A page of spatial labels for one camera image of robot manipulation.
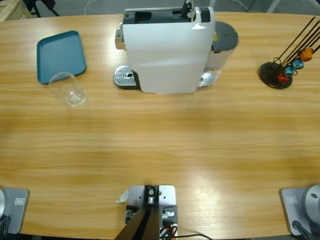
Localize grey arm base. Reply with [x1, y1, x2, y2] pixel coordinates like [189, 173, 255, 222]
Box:
[0, 187, 30, 235]
[279, 184, 320, 236]

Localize black chair legs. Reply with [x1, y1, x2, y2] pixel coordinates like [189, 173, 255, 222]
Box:
[23, 0, 61, 18]

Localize dark camera post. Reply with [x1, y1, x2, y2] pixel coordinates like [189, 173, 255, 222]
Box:
[116, 184, 161, 240]

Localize black capsule holder stand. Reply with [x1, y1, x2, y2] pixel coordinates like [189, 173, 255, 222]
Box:
[258, 16, 320, 90]

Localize orange cable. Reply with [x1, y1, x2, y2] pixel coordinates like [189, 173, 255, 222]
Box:
[159, 224, 176, 237]

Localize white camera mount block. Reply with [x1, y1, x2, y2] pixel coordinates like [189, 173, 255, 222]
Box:
[124, 184, 180, 240]

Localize black base cable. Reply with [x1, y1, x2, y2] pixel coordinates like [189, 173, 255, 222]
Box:
[0, 215, 12, 236]
[291, 219, 313, 240]

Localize teal plastic tray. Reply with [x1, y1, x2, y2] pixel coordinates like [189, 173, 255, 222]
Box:
[36, 30, 88, 85]

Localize white capsule coffee machine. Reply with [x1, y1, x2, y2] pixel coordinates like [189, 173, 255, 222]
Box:
[114, 6, 216, 96]

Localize white tape tag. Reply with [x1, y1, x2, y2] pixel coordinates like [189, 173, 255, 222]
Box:
[114, 189, 130, 204]

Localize grey translucent machine lever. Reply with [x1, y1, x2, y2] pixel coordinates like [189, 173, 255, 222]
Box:
[179, 0, 196, 20]

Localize white floor cable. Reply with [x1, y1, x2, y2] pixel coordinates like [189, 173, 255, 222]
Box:
[83, 0, 118, 15]

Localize black coffee machine drip tray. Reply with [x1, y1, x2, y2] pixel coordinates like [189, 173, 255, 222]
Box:
[113, 64, 141, 90]

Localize orange coffee capsule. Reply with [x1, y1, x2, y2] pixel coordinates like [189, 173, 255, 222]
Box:
[299, 48, 315, 63]

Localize clear glass cup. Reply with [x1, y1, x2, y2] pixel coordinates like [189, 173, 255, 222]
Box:
[48, 71, 88, 109]

